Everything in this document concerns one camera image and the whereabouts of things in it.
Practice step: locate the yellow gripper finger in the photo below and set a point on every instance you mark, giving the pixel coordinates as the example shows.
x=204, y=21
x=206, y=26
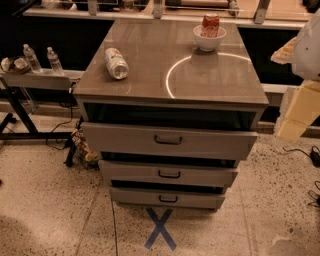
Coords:
x=284, y=54
x=299, y=108

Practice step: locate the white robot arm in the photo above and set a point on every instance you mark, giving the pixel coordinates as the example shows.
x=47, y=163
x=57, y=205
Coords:
x=306, y=53

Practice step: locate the white bowl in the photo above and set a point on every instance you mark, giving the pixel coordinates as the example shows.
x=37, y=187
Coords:
x=208, y=43

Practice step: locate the white green soda can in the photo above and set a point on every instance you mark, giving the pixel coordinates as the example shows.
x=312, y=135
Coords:
x=116, y=64

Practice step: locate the bowl with snack packets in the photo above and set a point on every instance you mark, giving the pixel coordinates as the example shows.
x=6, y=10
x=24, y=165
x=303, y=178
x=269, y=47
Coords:
x=15, y=65

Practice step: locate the middle grey drawer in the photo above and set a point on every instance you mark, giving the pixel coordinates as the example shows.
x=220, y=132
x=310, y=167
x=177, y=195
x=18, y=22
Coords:
x=167, y=174

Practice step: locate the grey drawer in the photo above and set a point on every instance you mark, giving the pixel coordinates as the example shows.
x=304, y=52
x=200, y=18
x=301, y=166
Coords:
x=166, y=198
x=167, y=174
x=176, y=142

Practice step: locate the grey drawer cabinet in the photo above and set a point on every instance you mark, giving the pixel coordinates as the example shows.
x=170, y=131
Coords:
x=172, y=84

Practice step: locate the bottom grey drawer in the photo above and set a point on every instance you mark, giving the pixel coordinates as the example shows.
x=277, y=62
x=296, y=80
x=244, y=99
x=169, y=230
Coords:
x=166, y=198

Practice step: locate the blue tape cross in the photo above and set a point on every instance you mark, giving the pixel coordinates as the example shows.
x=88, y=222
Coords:
x=160, y=229

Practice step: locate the top grey drawer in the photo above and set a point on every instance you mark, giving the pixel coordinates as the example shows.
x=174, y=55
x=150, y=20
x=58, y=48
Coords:
x=176, y=142

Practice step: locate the chip bag on floor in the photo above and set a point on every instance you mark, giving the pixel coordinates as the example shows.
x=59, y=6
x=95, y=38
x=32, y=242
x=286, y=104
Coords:
x=87, y=157

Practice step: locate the right water bottle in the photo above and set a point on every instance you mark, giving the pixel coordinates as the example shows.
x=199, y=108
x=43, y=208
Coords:
x=54, y=61

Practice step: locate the water bottle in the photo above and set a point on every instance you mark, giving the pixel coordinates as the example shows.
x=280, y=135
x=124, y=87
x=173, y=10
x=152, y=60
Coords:
x=54, y=61
x=32, y=59

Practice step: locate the grey side table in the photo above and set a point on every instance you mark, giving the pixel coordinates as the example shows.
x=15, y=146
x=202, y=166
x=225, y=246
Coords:
x=35, y=81

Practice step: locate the left water bottle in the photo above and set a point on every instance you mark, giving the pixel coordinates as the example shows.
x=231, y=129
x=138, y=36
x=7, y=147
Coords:
x=32, y=59

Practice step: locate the background shelf rail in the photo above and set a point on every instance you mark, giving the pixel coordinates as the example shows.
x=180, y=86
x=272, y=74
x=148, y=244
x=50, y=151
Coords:
x=268, y=14

